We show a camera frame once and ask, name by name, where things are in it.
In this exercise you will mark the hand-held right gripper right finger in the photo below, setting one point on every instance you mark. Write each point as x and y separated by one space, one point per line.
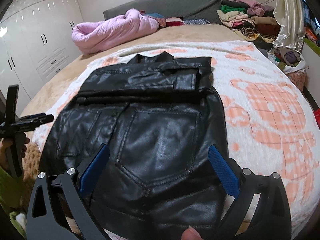
223 172

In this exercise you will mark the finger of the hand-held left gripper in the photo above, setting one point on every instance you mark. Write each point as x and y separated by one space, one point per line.
40 123
35 116

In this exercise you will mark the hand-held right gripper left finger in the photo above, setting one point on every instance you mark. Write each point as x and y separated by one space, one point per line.
93 168

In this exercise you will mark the black leather jacket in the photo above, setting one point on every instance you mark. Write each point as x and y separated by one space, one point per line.
155 142

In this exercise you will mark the plastic bag of clothes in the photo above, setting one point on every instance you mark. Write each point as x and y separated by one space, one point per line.
287 57

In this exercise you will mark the pile of folded clothes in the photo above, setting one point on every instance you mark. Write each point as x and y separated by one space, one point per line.
247 20

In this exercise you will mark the person's left hand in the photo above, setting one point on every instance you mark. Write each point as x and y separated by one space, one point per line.
5 152

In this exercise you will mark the person's right hand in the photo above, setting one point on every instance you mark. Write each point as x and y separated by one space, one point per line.
191 233

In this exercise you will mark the white blanket with orange print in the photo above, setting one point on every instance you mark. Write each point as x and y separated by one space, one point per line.
265 110

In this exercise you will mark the white wardrobe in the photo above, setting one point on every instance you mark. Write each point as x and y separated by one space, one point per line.
37 35

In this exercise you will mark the red cloth item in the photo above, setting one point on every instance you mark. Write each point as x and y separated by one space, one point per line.
317 120

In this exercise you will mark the pink quilt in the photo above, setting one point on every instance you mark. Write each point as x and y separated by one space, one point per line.
112 31

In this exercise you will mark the pink patterned box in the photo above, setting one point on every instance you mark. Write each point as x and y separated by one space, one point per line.
297 80

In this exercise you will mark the tan bed cover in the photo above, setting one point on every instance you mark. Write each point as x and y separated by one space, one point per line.
200 32

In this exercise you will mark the green cloth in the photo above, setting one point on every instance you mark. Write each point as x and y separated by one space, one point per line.
312 45

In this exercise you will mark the teal cloth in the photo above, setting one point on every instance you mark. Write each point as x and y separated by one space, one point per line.
155 15

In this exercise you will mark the red folded cloth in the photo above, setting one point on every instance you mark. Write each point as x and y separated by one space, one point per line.
174 22

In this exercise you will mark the cream satin curtain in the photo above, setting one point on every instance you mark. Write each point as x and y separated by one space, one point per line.
287 12

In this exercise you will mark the grey headboard cushion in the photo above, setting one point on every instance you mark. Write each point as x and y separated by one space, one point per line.
175 5

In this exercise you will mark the window with bars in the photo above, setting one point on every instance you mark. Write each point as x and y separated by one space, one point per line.
311 10

